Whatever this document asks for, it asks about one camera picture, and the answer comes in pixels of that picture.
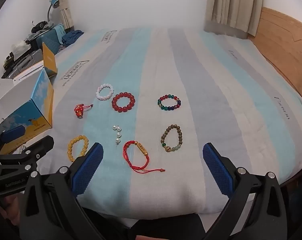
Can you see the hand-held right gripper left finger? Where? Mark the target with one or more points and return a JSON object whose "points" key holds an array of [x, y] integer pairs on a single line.
{"points": [[88, 170]]}

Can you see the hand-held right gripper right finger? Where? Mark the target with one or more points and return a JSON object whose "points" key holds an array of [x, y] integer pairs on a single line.
{"points": [[217, 170]]}

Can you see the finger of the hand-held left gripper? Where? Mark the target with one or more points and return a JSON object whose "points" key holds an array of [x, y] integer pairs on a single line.
{"points": [[13, 133], [42, 145]]}

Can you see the white cardboard box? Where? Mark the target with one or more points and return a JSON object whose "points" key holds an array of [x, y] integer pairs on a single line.
{"points": [[40, 92]]}

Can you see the person's left hand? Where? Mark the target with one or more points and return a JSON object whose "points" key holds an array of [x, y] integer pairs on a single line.
{"points": [[10, 210]]}

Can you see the grey suitcase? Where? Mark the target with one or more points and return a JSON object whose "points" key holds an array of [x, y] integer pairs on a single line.
{"points": [[25, 61]]}

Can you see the white crumpled plastic bag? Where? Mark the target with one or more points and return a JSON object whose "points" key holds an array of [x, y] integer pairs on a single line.
{"points": [[19, 46]]}

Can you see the teal suitcase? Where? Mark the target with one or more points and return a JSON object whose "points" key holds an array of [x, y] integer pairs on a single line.
{"points": [[50, 38]]}

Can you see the striped blanket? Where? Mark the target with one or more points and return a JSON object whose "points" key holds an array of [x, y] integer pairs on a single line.
{"points": [[191, 67]]}

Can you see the black bag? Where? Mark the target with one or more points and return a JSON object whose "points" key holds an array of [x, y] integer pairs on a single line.
{"points": [[39, 26]]}

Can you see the blue folded clothes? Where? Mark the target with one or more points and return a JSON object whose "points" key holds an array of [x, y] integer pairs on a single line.
{"points": [[72, 37]]}

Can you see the blue desk lamp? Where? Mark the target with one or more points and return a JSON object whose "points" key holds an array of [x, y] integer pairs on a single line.
{"points": [[54, 3]]}

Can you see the narrow beige curtain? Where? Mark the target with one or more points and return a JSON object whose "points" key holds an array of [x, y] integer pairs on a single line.
{"points": [[64, 5]]}

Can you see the wooden headboard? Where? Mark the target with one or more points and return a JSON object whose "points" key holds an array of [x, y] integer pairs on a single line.
{"points": [[286, 42]]}

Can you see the wide beige curtain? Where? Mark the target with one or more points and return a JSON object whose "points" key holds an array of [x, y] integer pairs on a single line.
{"points": [[231, 2]]}

